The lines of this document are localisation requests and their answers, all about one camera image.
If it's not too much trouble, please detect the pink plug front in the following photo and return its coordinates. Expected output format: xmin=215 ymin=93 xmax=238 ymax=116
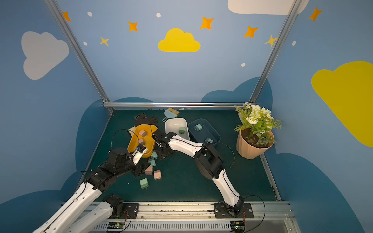
xmin=153 ymin=170 xmax=162 ymax=180

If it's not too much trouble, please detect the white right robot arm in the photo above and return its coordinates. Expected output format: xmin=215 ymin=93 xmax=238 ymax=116
xmin=152 ymin=130 xmax=244 ymax=217

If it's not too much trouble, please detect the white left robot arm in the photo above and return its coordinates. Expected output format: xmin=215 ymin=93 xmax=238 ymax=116
xmin=34 ymin=146 xmax=150 ymax=233

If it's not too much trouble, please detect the yellow storage box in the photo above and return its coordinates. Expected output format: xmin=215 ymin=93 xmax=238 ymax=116
xmin=127 ymin=125 xmax=158 ymax=158

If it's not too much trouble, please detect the white storage box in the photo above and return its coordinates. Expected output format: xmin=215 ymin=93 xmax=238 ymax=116
xmin=165 ymin=118 xmax=190 ymax=140

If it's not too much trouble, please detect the transparent blue storage box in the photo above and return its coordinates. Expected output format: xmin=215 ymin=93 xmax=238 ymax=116
xmin=188 ymin=118 xmax=221 ymax=146

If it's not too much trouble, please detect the blue plug middle cluster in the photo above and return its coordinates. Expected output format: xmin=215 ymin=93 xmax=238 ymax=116
xmin=148 ymin=158 xmax=156 ymax=167

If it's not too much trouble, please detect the light blue dustpan brush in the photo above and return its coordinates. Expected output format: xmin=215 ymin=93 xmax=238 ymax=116
xmin=162 ymin=108 xmax=180 ymax=122

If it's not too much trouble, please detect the black rubber glove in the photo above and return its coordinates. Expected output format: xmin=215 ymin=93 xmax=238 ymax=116
xmin=135 ymin=113 xmax=158 ymax=127

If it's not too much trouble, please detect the pink ribbed flower pot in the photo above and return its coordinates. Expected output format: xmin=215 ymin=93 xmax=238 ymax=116
xmin=236 ymin=129 xmax=274 ymax=159

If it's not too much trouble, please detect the artificial green white plant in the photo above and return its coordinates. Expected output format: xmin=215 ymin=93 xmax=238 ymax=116
xmin=235 ymin=103 xmax=283 ymax=148

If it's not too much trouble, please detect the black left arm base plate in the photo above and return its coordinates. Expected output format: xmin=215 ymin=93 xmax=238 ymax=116
xmin=109 ymin=203 xmax=139 ymax=219

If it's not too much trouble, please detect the aluminium frame rail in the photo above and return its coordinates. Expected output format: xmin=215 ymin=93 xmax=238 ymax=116
xmin=103 ymin=102 xmax=243 ymax=108

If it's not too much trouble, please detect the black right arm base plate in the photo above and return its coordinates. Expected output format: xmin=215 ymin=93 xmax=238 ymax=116
xmin=213 ymin=202 xmax=254 ymax=218

